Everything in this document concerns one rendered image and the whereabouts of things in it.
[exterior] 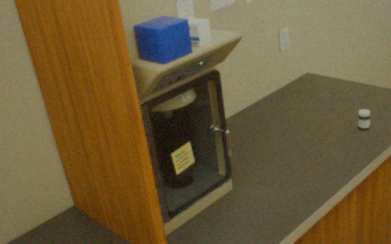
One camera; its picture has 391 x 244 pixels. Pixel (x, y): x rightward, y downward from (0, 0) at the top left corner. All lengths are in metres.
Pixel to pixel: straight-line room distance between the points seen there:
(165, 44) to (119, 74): 0.14
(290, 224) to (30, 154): 0.86
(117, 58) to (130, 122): 0.17
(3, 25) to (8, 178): 0.48
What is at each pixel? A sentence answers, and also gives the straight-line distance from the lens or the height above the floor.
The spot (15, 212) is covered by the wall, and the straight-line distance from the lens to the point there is 1.73.
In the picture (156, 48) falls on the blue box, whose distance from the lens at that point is 1.20.
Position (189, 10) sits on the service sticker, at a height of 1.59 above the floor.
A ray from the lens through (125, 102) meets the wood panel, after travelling 1.18.
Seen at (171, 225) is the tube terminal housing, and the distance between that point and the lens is 1.53.
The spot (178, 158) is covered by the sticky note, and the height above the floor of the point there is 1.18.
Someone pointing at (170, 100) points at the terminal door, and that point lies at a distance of 1.36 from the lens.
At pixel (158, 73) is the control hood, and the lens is 1.18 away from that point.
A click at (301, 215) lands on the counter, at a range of 1.56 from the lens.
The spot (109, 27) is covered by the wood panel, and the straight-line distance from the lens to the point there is 1.12.
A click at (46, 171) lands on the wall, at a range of 1.72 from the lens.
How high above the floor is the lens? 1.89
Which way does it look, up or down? 26 degrees down
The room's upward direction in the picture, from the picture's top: 8 degrees counter-clockwise
